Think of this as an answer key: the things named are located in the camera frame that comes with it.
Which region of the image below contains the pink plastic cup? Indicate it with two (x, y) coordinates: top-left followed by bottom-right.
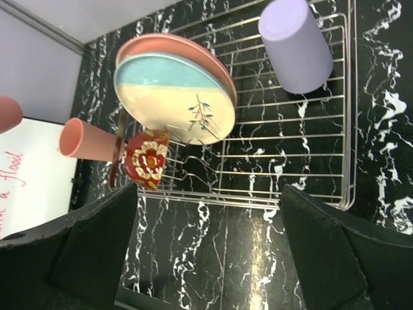
(59, 118), (117, 161)

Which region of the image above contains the white whiteboard with red writing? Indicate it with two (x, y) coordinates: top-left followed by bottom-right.
(0, 118), (77, 238)

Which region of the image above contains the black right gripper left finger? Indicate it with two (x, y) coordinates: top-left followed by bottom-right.
(1, 183), (137, 309)

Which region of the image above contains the red floral ceramic bowl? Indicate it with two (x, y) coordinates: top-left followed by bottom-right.
(124, 129), (169, 191)

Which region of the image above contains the blue and cream plate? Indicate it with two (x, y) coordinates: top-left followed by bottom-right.
(114, 52), (236, 145)

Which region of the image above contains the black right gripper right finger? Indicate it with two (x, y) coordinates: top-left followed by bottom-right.
(280, 185), (412, 309)

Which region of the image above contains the chrome wire dish rack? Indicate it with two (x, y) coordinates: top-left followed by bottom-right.
(138, 1), (357, 211)

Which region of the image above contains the pink and cream plate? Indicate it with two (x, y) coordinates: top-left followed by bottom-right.
(115, 33), (237, 103)

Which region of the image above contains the lavender plastic cup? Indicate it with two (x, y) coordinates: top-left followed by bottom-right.
(258, 0), (334, 94)

